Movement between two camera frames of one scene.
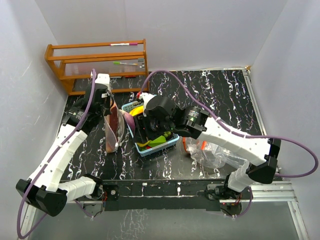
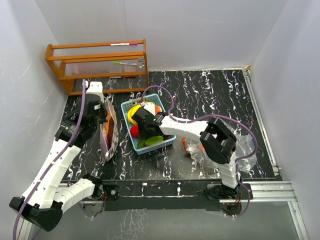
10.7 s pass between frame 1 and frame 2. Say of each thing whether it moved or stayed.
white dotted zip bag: moved
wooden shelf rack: stayed
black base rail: stayed
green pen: stayed
